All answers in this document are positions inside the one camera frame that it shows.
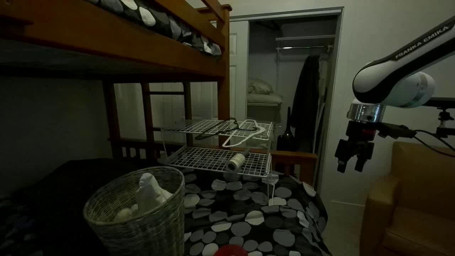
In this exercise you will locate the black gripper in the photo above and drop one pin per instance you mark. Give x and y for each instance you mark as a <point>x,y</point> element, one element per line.
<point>361,137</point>

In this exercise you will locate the white coat hanger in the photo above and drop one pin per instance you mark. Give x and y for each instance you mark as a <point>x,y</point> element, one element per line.
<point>234,136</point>

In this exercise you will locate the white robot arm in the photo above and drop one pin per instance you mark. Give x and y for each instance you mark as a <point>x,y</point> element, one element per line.
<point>392,80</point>

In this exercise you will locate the dark hanging coat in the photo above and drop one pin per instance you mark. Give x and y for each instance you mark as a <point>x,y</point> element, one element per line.
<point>305,100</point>

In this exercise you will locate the black coat hanger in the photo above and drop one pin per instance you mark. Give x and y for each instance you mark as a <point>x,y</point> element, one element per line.
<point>217,129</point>

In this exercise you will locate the woven wicker basket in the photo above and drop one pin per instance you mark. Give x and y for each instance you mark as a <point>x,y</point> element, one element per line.
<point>142,233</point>

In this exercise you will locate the brown armchair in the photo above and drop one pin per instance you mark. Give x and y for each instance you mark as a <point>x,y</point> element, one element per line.
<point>416,208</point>

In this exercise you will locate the folded white closet bedding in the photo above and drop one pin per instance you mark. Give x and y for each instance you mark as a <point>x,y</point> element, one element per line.
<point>263,100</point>

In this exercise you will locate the white tape roll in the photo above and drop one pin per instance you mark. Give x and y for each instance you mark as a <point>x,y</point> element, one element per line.
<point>236,162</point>

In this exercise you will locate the white closet pillow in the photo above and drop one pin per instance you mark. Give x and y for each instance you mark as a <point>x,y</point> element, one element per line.
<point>258,88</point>

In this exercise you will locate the black large-dotted bedspread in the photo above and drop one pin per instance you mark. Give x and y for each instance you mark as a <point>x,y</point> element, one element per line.
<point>246,223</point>

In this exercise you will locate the closet shelf with rod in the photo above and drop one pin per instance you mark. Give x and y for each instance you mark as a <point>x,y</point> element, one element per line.
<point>303,41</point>

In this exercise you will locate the white panel door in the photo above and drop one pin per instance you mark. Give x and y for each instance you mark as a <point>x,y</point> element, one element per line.
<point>239,72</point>

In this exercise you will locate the red round toy fruit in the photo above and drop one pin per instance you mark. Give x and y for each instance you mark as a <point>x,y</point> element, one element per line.
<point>231,251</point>

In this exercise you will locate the white cloth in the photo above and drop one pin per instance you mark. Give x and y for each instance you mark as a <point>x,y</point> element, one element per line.
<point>149,190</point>

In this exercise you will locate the dotted upper bunk mattress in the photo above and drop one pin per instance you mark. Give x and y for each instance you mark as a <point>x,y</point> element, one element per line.
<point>156,22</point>

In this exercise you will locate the black small-dotted blanket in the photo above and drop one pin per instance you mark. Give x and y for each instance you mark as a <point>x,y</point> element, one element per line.
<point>57,194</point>

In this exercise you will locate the black camera stand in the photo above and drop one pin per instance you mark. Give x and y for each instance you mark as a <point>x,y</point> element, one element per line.
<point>442,119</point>

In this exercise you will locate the wooden bunk bed frame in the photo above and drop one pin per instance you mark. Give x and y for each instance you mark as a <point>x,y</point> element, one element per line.
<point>94,34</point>

